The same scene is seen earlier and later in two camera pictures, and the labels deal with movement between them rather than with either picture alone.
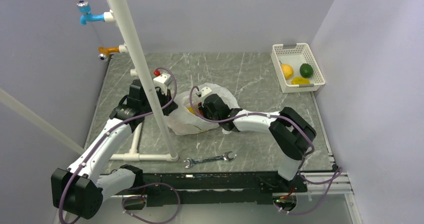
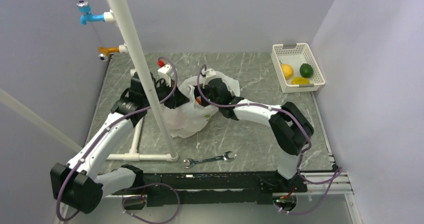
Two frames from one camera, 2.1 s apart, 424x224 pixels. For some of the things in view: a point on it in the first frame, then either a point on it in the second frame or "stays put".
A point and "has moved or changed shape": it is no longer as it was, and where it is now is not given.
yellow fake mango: [300, 80] stays put
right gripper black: [204, 110] to [204, 89]
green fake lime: [306, 70] stays put
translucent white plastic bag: [186, 121] has moved or changed shape
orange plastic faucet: [104, 52] stays put
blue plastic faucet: [85, 8] stays put
